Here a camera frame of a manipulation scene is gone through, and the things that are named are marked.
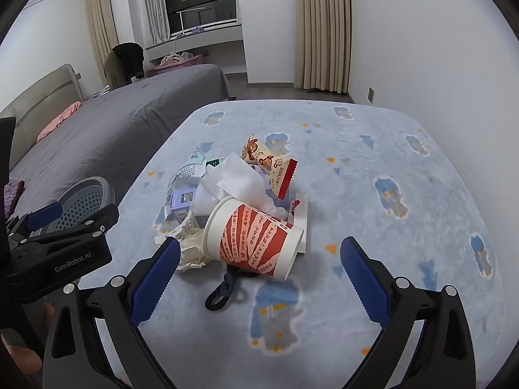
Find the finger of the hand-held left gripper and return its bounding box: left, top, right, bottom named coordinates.
left=8, top=204, right=120, bottom=252
left=6, top=202, right=64, bottom=236

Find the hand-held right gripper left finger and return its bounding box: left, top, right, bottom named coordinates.
left=42, top=236, right=181, bottom=389

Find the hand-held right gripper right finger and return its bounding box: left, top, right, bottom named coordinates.
left=340, top=236, right=477, bottom=389

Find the grey perforated plastic basket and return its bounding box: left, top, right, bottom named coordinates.
left=53, top=176, right=116, bottom=233

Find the printed paper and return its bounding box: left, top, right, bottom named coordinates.
left=153, top=211, right=209, bottom=274

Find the dark blue hair tie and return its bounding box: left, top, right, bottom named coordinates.
left=204, top=265, right=260, bottom=312

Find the red and white paper cup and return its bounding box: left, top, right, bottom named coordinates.
left=201, top=195, right=305, bottom=281

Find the white tissue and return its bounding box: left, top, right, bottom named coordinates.
left=195, top=152, right=293, bottom=221

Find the red and cream snack wrapper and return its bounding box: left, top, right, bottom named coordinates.
left=240, top=133, right=299, bottom=200

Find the person's left hand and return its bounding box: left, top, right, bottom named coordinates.
left=5, top=303, right=55, bottom=378

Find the purple fluffy blanket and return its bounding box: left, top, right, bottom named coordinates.
left=3, top=178, right=25, bottom=215

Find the small purple box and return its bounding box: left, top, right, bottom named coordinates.
left=168, top=188, right=199, bottom=223

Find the pink pillow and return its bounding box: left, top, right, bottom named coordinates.
left=36, top=101, right=82, bottom=142

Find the light blue printed blanket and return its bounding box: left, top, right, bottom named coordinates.
left=73, top=99, right=505, bottom=389

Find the bed with grey sheet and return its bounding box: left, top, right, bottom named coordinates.
left=8, top=64, right=234, bottom=219

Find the light blue wipes packet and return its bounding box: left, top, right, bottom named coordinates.
left=164, top=151, right=209, bottom=215

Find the beige headboard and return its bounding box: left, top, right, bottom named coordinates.
left=0, top=64, right=84, bottom=159

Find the beige chair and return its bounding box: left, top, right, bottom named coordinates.
left=103, top=46, right=144, bottom=90

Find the pink tub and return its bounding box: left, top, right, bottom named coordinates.
left=147, top=57, right=205, bottom=77

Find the pile of clothes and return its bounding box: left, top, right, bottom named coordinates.
left=160, top=52, right=195, bottom=65

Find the narrow beige curtain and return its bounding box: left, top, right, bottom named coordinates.
left=84, top=0, right=120, bottom=63

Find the white desk lamp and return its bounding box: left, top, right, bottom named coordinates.
left=176, top=7, right=211, bottom=35

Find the white window sill bench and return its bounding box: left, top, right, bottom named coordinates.
left=145, top=24, right=244, bottom=63

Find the white sheer curtain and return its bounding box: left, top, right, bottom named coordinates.
left=136, top=0, right=171, bottom=45

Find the wide beige curtain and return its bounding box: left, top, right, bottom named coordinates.
left=294, top=0, right=351, bottom=94

